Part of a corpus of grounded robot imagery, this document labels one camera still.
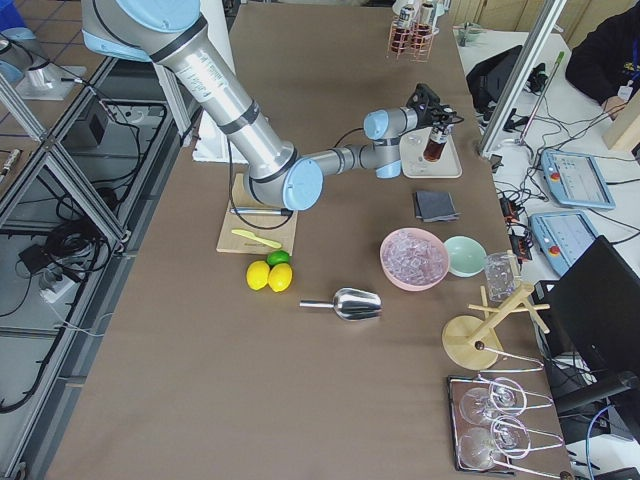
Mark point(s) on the aluminium frame rail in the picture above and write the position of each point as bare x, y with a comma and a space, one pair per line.
77, 195

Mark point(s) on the black monitor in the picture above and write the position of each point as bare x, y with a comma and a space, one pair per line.
597, 304

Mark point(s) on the wooden cutting board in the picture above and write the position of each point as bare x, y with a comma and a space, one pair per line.
264, 227

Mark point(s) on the metal ice scoop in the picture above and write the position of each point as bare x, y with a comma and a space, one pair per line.
350, 304

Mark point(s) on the hanging wine glass lower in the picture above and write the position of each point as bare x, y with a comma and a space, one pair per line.
498, 447

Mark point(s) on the steel muddler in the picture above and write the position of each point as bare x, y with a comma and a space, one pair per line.
260, 211

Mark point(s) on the hanging wine glass upper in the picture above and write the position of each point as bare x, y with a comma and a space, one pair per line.
496, 397

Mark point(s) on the wooden stand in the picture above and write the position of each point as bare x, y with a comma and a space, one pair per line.
472, 343

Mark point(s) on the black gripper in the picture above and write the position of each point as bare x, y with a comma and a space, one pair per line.
433, 113

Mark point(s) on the clear tumbler glass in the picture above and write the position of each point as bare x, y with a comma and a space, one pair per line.
502, 275

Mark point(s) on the aluminium frame post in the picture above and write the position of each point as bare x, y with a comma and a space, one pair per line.
535, 41

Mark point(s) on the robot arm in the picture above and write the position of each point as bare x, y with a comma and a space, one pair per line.
175, 35

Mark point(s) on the yellow lemon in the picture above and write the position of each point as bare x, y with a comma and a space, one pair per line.
280, 277
257, 274

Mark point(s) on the hanging wine glass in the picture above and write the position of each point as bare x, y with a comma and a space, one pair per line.
498, 447
496, 397

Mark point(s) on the blue teach pendant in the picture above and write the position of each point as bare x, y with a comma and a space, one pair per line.
563, 236
574, 179

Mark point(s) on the green bowl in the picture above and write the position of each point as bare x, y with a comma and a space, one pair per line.
466, 256

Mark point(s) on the cream tray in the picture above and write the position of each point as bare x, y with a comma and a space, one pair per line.
449, 165

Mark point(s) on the yellow knife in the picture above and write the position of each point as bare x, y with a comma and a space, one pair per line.
253, 237

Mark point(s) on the green lime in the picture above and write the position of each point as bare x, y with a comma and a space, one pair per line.
277, 257

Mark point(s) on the pink bowl with ice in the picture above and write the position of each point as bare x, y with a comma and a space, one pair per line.
413, 259

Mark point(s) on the black small tray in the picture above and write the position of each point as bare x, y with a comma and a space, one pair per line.
457, 386

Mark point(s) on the copper wire bottle basket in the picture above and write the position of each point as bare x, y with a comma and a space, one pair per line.
440, 9

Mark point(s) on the tea bottle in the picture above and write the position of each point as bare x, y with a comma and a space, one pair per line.
422, 27
401, 29
435, 145

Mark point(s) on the person in black hoodie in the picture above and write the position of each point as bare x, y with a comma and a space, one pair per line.
605, 65

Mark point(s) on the grey folded cloth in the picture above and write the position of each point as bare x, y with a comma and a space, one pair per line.
433, 206

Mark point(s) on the tea bottle front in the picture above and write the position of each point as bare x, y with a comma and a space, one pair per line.
401, 29

